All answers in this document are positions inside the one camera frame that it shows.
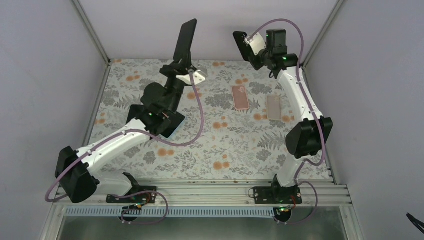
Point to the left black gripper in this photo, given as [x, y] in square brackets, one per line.
[175, 69]

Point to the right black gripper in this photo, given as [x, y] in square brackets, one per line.
[256, 65]

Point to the pink phone case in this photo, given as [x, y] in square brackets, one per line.
[240, 97]

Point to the black phone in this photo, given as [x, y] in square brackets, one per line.
[182, 53]

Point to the beige phone case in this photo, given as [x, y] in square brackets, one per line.
[273, 107]

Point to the black phone case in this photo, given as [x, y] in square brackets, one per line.
[244, 48]

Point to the dark blue phone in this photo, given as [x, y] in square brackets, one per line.
[135, 111]

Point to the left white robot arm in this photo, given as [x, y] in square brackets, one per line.
[78, 171]

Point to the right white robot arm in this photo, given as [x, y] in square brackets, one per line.
[306, 141]

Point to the floral patterned table mat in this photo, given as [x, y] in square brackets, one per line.
[234, 145]

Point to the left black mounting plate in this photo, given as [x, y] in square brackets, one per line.
[140, 199]

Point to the black mounting plate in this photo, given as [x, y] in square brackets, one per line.
[263, 195]
[140, 199]

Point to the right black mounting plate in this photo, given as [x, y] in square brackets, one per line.
[263, 195]

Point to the black object at corner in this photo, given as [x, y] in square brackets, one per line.
[416, 222]

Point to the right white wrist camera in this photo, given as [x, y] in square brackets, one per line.
[256, 42]

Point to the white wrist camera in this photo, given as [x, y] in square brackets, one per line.
[194, 77]
[256, 42]

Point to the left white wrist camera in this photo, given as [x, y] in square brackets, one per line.
[194, 77]

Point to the aluminium rail base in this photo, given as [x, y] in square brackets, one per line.
[224, 198]

